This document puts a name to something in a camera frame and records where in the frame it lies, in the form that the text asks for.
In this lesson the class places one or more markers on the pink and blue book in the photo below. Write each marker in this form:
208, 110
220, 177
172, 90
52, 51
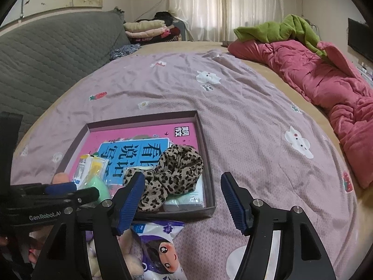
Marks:
131, 147

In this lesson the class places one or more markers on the beige plush bunny pink bow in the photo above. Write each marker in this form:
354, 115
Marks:
133, 264

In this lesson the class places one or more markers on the pink crumpled comforter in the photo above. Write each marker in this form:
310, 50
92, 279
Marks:
336, 88

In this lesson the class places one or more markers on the leopard print scrunchie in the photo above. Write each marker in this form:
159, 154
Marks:
176, 173

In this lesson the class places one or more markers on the peach makeup sponge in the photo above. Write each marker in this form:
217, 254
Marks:
60, 178

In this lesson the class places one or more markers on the black television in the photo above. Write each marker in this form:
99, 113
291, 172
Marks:
360, 39

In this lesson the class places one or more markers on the stack of folded clothes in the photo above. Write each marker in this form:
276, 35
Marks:
161, 28

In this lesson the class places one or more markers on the green floral tissue pack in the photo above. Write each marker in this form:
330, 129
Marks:
146, 170
189, 198

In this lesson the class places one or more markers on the purple patterned bed quilt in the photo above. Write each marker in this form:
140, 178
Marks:
251, 129

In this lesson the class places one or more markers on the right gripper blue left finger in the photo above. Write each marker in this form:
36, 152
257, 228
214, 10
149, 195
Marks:
126, 202

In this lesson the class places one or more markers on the white sheer curtain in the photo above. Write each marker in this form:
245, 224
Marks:
215, 20

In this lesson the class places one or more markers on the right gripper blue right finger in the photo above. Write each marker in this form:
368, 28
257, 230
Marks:
238, 200

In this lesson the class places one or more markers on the dark shallow cardboard box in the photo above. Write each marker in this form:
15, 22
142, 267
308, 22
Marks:
158, 119

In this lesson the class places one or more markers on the yellow white wipes pack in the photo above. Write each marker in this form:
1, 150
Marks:
89, 167

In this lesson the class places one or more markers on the cartoon girl wipes pack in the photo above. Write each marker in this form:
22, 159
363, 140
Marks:
159, 257

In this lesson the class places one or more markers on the blue patterned cloth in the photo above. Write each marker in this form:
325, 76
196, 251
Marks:
124, 51

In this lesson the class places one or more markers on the green blanket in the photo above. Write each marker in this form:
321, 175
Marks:
292, 27

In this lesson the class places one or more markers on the green makeup sponge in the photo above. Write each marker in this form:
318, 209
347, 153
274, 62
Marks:
96, 182

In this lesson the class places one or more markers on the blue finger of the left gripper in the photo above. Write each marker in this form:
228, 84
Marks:
77, 198
60, 189

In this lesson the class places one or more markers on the cream plush bunny purple bow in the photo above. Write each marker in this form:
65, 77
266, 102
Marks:
92, 256

